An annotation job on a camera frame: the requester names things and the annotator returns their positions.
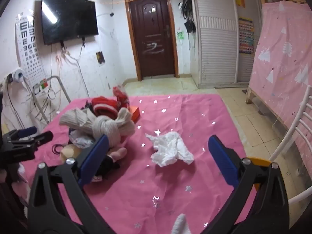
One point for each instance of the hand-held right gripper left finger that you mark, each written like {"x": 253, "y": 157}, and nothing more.
{"x": 95, "y": 158}

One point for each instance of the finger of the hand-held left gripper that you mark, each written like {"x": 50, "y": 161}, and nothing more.
{"x": 43, "y": 137}
{"x": 26, "y": 131}

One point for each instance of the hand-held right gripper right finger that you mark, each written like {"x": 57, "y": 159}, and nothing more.
{"x": 223, "y": 160}

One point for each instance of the cream knitted scarf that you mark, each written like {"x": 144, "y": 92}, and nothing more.
{"x": 107, "y": 126}

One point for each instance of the red knitted garment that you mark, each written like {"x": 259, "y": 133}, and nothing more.
{"x": 104, "y": 107}

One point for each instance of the white tissue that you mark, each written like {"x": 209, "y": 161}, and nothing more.
{"x": 170, "y": 148}

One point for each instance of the black cloth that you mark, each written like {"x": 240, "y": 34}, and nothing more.
{"x": 107, "y": 165}

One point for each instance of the white crumpled plastic bag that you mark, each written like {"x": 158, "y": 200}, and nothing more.
{"x": 81, "y": 140}

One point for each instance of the beige round object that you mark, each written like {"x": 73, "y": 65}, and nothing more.
{"x": 69, "y": 152}

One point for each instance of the white power strip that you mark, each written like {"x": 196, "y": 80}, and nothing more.
{"x": 17, "y": 74}

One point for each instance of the orange box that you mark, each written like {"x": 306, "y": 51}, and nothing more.
{"x": 135, "y": 113}

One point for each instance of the red snack packet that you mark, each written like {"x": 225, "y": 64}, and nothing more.
{"x": 120, "y": 96}

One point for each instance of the pink starred tablecloth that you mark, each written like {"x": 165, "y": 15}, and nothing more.
{"x": 170, "y": 117}

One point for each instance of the white knitted cloth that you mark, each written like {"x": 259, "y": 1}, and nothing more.
{"x": 181, "y": 224}

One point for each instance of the eye chart poster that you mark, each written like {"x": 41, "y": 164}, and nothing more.
{"x": 29, "y": 53}

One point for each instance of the white metal chair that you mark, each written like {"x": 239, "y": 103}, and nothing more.
{"x": 299, "y": 121}

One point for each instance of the white louvered wardrobe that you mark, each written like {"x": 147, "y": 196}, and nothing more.
{"x": 217, "y": 48}

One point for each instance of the pink tree printed cloth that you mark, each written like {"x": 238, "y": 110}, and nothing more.
{"x": 282, "y": 58}

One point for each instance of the colourful grid poster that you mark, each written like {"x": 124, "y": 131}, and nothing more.
{"x": 246, "y": 36}

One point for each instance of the black hanging bag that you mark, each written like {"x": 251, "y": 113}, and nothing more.
{"x": 190, "y": 26}

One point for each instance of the dark brown door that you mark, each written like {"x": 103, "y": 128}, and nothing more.
{"x": 152, "y": 29}

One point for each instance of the orange yellow poster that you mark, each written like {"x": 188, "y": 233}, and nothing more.
{"x": 240, "y": 1}

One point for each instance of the grey metal rack frame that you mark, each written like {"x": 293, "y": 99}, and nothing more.
{"x": 63, "y": 90}

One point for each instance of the brown wall box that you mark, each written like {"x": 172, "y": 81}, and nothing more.
{"x": 100, "y": 57}

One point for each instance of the black wall television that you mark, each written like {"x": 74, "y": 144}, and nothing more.
{"x": 68, "y": 17}

